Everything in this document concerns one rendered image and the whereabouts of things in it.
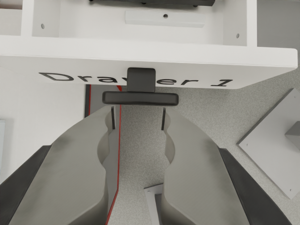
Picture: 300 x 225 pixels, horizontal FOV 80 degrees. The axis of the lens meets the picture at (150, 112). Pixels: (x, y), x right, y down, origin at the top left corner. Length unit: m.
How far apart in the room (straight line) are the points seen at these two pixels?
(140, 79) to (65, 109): 0.20
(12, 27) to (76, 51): 0.26
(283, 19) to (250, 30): 0.26
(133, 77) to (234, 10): 0.16
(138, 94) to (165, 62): 0.04
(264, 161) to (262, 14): 0.98
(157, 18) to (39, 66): 0.16
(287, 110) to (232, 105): 0.33
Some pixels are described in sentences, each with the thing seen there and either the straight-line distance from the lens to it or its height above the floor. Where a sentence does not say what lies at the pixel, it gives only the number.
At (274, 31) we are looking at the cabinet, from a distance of 0.53.
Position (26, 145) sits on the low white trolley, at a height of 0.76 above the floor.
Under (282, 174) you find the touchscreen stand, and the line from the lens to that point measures 1.38.
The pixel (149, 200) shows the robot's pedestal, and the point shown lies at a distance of 1.16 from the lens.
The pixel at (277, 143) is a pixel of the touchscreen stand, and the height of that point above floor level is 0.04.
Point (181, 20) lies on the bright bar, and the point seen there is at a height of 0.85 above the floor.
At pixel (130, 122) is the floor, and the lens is 1.08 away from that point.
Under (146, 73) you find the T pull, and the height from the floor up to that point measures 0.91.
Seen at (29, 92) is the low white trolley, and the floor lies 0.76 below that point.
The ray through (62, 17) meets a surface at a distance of 0.30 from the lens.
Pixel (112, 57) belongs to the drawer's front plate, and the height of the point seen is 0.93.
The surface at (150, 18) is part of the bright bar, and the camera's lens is 0.27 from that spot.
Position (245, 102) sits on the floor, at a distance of 1.27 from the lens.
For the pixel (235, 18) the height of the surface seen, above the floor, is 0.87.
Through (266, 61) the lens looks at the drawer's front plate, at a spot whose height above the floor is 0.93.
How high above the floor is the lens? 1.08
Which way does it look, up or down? 86 degrees down
